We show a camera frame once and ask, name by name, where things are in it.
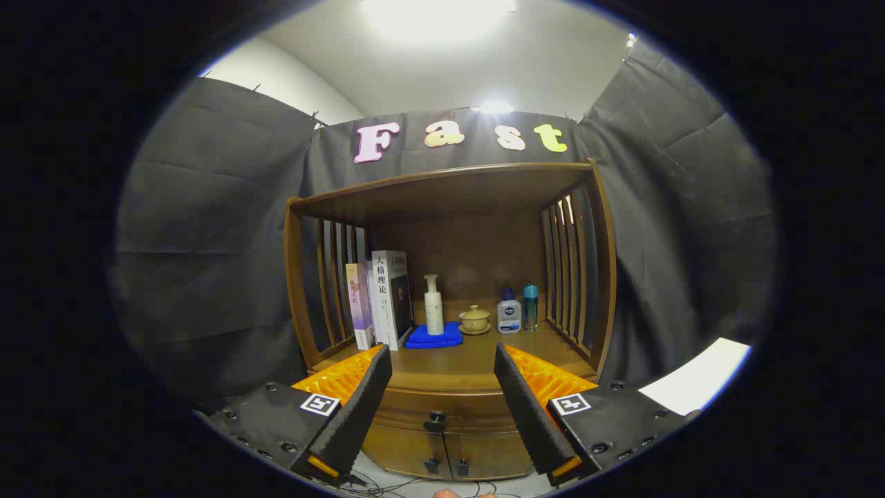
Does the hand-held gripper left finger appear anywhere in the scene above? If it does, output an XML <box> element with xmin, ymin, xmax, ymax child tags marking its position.
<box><xmin>197</xmin><ymin>344</ymin><xmax>393</xmax><ymax>486</ymax></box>

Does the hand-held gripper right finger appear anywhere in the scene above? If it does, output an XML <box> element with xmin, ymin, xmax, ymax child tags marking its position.
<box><xmin>494</xmin><ymin>342</ymin><xmax>700</xmax><ymax>487</ymax></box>

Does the brown wooden drawer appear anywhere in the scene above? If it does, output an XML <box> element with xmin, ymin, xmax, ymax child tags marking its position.
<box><xmin>370</xmin><ymin>386</ymin><xmax>526</xmax><ymax>434</ymax></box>

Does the wooden cabinet door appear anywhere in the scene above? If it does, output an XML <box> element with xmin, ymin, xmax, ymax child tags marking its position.
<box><xmin>361</xmin><ymin>422</ymin><xmax>451</xmax><ymax>480</ymax></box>
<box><xmin>442</xmin><ymin>430</ymin><xmax>537</xmax><ymax>480</ymax></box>

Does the wooden countertop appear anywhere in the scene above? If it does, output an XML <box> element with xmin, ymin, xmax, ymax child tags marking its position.
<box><xmin>311</xmin><ymin>315</ymin><xmax>597</xmax><ymax>395</ymax></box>

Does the brown wooden cabinet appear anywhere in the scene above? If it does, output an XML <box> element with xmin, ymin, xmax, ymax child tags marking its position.
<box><xmin>283</xmin><ymin>159</ymin><xmax>617</xmax><ymax>481</ymax></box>

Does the blue folded cloth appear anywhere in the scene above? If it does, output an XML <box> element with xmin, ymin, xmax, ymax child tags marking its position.
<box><xmin>405</xmin><ymin>321</ymin><xmax>464</xmax><ymax>349</ymax></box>

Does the white blue-capped lotion bottle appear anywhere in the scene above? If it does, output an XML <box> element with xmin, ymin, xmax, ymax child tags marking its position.
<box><xmin>496</xmin><ymin>288</ymin><xmax>522</xmax><ymax>335</ymax></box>

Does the pink book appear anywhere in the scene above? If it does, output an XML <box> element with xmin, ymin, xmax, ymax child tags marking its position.
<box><xmin>346</xmin><ymin>263</ymin><xmax>375</xmax><ymax>351</ymax></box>

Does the thin pale book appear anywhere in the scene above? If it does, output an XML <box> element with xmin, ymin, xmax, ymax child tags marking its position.
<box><xmin>365</xmin><ymin>259</ymin><xmax>381</xmax><ymax>345</ymax></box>

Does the thick white book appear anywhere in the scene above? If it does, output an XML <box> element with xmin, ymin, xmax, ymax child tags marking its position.
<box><xmin>371</xmin><ymin>250</ymin><xmax>416</xmax><ymax>351</ymax></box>

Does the white pump bottle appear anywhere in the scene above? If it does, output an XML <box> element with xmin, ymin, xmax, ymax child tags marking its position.
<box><xmin>424</xmin><ymin>274</ymin><xmax>445</xmax><ymax>336</ymax></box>

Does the white board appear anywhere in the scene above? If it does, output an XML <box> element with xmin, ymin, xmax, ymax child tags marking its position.
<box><xmin>637</xmin><ymin>338</ymin><xmax>753</xmax><ymax>417</ymax></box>

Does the black backdrop cloth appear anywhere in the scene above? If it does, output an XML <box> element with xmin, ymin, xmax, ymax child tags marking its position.
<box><xmin>111</xmin><ymin>38</ymin><xmax>779</xmax><ymax>416</ymax></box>

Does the ceiling lamp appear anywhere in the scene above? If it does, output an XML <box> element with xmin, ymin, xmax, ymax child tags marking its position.
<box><xmin>360</xmin><ymin>0</ymin><xmax>518</xmax><ymax>44</ymax></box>

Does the black cable bundle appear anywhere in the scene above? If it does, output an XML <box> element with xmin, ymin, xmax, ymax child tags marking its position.
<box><xmin>339</xmin><ymin>470</ymin><xmax>540</xmax><ymax>498</ymax></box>

